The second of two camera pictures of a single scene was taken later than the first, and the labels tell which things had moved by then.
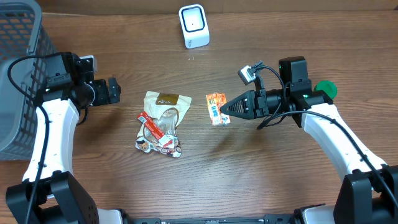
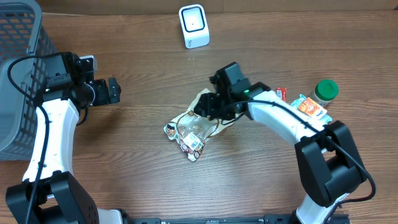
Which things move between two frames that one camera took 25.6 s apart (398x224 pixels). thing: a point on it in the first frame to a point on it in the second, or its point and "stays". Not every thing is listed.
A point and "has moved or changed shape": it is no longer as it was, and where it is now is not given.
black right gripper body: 259,103 to 210,105
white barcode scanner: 194,25 stays
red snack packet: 165,140 to 282,93
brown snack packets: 162,113 to 192,130
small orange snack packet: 215,101 has moved or changed shape
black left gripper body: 112,90 stays
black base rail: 273,219 stays
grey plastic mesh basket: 25,41 stays
